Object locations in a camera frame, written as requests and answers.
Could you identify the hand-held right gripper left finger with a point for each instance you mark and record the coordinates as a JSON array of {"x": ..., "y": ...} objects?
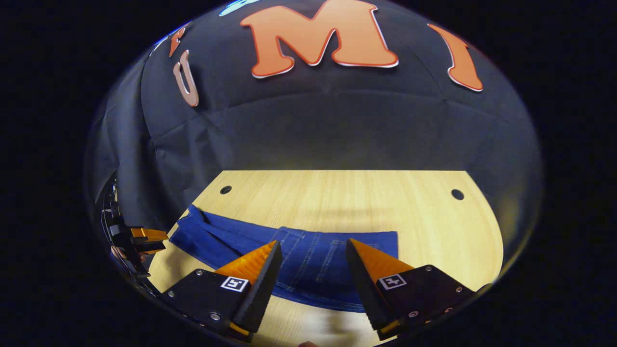
[{"x": 262, "y": 289}]

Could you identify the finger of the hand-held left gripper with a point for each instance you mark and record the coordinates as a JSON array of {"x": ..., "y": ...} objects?
[
  {"x": 147, "y": 234},
  {"x": 150, "y": 247}
]

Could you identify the blue denim jeans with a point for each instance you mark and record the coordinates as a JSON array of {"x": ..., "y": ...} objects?
[{"x": 308, "y": 270}]

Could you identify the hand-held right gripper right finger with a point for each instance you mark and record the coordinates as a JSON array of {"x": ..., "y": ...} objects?
[{"x": 364, "y": 289}]

